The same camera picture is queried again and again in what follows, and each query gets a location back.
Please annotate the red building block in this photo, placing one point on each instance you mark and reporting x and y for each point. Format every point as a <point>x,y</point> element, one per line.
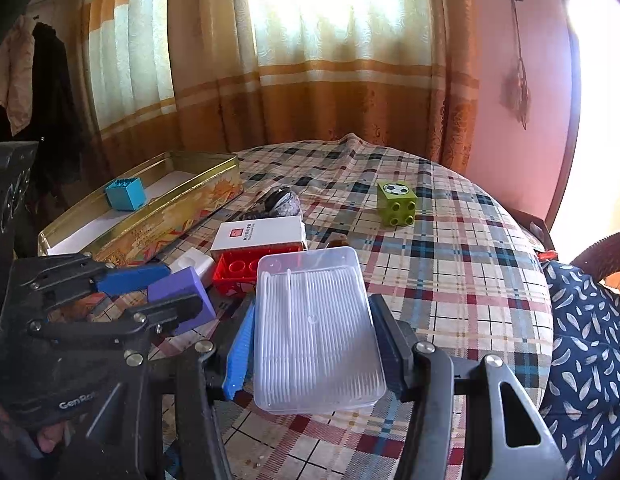
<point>235,270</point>

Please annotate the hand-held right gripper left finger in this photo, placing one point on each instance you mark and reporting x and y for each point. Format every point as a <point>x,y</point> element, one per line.
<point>239,355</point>

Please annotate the gold tin box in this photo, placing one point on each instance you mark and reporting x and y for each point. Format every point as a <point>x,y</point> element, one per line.
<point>180,210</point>

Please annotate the brown wicker chair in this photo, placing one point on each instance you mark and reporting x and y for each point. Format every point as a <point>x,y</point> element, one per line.
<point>604,255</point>

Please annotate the grey black mottled object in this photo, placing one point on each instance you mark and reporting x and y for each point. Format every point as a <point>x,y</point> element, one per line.
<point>280,202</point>

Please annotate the hanging black jacket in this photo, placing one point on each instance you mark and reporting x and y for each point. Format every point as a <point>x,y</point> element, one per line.
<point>55,110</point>

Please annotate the green block with ball print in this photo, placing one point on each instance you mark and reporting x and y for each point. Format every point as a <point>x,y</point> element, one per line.
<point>397,205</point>

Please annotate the small brown object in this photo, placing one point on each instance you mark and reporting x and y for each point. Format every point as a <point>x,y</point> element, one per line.
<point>337,242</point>

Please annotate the white box with red label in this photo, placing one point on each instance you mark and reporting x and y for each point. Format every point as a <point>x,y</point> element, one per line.
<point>260,235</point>

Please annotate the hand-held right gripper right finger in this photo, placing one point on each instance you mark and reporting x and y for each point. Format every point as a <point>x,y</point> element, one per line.
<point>389,355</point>

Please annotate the purple building block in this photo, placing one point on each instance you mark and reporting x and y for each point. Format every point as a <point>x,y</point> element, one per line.
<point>185,285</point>

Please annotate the hanging beige garment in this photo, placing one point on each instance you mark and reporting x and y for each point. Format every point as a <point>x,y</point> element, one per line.
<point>15,75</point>

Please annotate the hanging tassel whisk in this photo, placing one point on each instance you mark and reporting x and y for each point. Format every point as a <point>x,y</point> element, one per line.
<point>518,90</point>

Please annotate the blue building block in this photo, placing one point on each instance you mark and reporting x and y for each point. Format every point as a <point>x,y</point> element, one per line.
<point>125,195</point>

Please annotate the person's left hand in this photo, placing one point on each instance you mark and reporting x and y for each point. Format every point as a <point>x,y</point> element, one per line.
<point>52,437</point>

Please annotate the orange and cream curtain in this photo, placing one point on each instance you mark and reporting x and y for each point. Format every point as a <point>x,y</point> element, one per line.
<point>130,60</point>
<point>315,110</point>

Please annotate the clear plastic box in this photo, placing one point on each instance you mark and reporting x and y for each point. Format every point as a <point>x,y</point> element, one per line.
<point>315,330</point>

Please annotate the brown door frame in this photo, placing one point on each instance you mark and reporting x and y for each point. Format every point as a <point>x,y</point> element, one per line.
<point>569,135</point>

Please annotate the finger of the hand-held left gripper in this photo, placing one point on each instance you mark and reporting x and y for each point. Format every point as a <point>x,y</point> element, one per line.
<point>155,310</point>
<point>132,278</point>

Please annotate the blue feather print cloth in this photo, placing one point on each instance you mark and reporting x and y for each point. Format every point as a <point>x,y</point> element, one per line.
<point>589,360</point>

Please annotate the small white block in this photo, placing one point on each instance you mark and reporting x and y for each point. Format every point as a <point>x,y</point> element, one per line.
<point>192,260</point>

